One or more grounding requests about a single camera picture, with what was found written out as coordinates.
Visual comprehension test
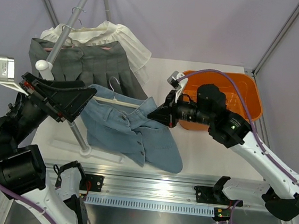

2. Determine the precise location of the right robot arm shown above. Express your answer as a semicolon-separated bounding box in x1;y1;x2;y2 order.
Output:
148;80;299;221

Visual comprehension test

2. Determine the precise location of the aluminium mounting rail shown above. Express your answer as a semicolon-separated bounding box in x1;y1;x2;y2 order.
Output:
39;156;297;215

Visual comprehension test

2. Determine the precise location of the white slotted cable duct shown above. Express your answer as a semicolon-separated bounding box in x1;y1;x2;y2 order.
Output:
86;194;215;218

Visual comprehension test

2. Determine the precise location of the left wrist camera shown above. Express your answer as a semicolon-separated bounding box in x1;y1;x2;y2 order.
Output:
0;56;22;92

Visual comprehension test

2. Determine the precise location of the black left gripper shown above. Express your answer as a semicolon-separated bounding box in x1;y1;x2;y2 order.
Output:
0;68;97;154

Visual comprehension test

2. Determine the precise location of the white pleated skirt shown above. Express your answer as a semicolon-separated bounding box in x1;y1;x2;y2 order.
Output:
35;14;155;87

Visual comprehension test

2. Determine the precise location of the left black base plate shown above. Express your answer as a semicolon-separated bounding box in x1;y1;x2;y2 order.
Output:
80;174;104;192

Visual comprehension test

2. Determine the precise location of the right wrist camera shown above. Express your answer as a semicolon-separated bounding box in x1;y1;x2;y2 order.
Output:
167;71;188;103

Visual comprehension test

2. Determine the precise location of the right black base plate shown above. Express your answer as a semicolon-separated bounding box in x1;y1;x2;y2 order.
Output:
193;186;236;206

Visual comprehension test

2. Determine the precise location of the blue denim skirt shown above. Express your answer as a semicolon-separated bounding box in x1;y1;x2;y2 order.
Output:
80;97;183;174

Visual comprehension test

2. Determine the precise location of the cream hanger of white skirt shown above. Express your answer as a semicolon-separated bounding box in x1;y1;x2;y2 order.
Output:
72;27;107;32

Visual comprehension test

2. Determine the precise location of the silver clothes rack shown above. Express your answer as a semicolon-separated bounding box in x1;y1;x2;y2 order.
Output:
26;0;142;164

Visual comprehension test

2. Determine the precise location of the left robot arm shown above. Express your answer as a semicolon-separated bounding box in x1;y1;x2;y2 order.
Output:
0;73;97;224

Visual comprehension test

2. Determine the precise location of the right frame post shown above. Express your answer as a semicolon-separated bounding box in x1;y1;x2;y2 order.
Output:
252;3;299;78

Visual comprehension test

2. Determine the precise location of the orange plastic basket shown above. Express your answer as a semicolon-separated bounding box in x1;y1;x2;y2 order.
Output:
183;69;263;122

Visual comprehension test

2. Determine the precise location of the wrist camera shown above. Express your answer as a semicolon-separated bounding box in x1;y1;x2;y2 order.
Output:
167;71;188;103
0;56;22;92

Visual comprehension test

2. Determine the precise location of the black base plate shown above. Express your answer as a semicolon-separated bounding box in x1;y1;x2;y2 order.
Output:
80;174;104;192
193;186;236;206

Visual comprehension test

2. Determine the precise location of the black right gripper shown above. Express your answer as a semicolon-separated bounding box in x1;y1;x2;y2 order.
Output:
148;87;216;132

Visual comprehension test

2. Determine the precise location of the pink hanger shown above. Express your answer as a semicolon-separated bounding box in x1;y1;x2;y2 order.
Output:
43;45;111;52

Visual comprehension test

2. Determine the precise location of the cream plastic hanger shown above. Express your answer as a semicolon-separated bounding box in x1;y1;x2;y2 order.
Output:
93;76;143;109

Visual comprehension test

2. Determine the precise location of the grey pleated skirt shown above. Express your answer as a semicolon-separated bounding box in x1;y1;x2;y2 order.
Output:
25;32;154;102

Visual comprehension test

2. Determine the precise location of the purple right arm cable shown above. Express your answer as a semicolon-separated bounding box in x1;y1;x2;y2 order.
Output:
161;65;299;224

